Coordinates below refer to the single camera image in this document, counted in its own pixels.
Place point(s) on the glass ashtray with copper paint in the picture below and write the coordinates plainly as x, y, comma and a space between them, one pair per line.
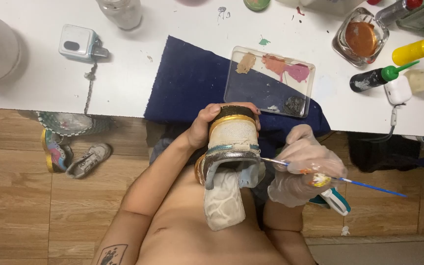
361, 38

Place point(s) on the person's bare torso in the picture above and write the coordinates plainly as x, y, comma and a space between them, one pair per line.
190, 228

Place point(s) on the yellow bottle with green nozzle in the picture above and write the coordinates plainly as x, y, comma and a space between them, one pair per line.
412, 50

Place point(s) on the white earbuds case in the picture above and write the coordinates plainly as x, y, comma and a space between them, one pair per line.
399, 90

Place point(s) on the pink round object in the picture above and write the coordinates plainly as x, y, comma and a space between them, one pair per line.
191, 2

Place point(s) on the checkered basket with plastic bag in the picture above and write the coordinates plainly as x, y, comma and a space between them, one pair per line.
72, 123

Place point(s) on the colourful painted shoe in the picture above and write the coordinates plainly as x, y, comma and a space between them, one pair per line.
55, 152

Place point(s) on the teal and white tool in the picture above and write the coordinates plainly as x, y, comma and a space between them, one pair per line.
335, 202

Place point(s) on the clear plastic paint palette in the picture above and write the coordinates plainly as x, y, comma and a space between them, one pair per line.
267, 86

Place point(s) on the clear glass jar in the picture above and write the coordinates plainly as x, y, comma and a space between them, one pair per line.
120, 13

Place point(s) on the white paper scrap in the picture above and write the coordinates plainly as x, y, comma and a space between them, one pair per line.
345, 230

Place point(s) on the bottle with red cap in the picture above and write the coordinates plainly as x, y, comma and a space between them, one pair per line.
396, 10

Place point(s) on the dark blue cloth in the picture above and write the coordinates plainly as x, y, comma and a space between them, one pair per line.
190, 81

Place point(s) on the black bag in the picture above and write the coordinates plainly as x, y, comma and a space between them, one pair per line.
381, 152

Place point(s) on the person's right hand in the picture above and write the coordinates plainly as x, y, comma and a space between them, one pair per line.
300, 184

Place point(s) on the grey white sneaker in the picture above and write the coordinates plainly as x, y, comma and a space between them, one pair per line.
88, 160

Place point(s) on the green paint jar lid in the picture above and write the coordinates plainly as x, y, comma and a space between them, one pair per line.
257, 3

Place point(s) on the small white pocket camera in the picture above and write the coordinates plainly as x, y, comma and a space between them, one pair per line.
77, 42

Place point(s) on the black bottle with green nozzle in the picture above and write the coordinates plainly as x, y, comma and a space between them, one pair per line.
368, 79

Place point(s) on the person's right fingers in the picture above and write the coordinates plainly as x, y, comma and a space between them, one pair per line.
300, 158

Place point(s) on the person's left hand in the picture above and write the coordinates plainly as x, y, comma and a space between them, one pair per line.
197, 132

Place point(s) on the white painted high-top shoe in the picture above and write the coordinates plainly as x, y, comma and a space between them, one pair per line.
232, 138

